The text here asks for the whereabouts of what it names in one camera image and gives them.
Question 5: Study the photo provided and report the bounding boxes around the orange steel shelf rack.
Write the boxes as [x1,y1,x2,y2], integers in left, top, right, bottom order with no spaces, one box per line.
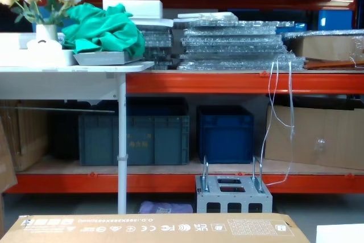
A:
[0,0,364,195]

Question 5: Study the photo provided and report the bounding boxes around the blue plastic crate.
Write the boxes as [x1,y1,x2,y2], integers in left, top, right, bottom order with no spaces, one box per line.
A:
[196,105,255,165]

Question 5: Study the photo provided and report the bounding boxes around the grey-green plastic crate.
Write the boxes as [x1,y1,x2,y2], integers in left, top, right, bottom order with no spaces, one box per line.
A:
[78,114,191,167]

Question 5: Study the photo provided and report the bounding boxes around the small stack of bubble-wrapped panels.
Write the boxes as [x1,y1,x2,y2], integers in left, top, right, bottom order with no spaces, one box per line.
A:
[131,17,175,65]

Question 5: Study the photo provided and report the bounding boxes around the tall stack of bubble-wrapped panels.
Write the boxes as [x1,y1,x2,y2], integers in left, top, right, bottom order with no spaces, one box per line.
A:
[177,20,305,71]

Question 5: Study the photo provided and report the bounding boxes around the grey shallow tray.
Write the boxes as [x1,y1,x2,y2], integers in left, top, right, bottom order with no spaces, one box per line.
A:
[73,51,144,67]

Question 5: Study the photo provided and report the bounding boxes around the purple cloth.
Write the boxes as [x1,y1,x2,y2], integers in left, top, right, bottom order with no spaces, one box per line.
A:
[139,200,195,215]

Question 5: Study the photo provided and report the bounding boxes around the green cloth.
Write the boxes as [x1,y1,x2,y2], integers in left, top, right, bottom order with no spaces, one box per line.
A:
[61,2,146,59]

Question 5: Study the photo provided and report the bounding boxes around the white foam block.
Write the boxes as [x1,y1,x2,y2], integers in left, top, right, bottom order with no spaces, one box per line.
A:
[102,0,164,19]

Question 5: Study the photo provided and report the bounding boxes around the white folding table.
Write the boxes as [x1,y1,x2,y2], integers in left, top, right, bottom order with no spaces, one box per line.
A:
[0,61,155,215]

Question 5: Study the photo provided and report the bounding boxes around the long printed cardboard box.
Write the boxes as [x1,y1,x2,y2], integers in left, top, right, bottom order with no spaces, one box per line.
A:
[0,212,317,243]

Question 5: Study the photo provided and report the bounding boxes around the large plain cardboard box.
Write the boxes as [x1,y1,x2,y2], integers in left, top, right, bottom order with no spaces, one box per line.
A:
[264,103,364,171]

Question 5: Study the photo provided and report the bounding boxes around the roll of white tape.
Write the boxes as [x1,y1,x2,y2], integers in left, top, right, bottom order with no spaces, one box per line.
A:
[26,39,63,52]

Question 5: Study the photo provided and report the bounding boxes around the white flower vase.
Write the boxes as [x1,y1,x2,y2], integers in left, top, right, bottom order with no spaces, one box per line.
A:
[35,24,59,42]

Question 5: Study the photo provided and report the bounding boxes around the cardboard box under bubble wrap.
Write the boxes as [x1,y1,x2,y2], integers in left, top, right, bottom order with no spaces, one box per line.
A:
[283,29,364,62]

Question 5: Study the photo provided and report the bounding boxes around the brown wooden bar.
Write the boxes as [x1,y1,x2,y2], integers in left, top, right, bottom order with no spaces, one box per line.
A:
[303,57,364,71]

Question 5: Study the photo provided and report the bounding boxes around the white plastic tub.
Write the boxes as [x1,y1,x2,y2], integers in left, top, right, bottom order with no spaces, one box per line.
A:
[0,32,77,68]

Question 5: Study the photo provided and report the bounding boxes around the folded cardboard sheets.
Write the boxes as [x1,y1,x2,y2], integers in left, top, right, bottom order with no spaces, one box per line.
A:
[0,100,49,195]

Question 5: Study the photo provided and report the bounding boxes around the blue panel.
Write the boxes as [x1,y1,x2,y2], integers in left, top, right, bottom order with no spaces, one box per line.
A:
[317,0,357,31]

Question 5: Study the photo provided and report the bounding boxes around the white flat box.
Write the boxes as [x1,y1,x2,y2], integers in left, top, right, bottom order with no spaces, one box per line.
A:
[316,223,364,243]

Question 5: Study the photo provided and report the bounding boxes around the grey metal frame box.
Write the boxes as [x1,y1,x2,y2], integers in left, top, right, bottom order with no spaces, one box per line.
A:
[195,155,274,214]

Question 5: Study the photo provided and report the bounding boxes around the white plastic strap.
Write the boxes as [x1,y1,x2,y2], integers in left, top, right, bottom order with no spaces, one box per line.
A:
[260,60,296,187]

